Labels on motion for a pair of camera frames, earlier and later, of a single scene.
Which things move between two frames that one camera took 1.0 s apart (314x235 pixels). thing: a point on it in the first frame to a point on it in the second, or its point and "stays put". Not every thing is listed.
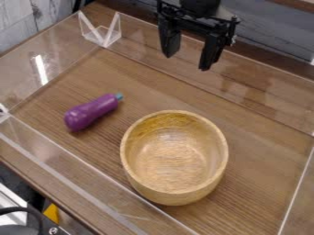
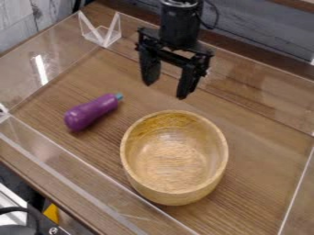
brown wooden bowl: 174,154 stays put
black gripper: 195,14 to 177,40
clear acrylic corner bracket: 100,35 stays put
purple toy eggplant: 82,116 stays put
